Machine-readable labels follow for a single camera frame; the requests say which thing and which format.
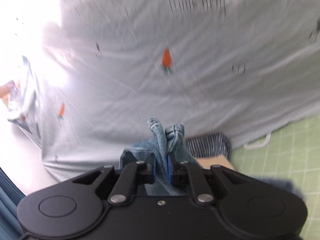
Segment blue denim jeans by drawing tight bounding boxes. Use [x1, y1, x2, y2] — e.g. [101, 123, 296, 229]
[120, 117, 198, 196]

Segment beige cloth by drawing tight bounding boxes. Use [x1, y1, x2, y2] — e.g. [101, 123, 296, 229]
[196, 155, 235, 171]

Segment navy striped cloth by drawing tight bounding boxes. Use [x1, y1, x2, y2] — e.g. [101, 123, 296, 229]
[185, 132, 232, 160]

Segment green grid cutting mat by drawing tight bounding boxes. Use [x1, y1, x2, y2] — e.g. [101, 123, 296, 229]
[231, 115, 319, 239]

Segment grey carrot print sheet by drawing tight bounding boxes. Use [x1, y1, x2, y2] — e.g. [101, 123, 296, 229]
[1, 0, 319, 180]

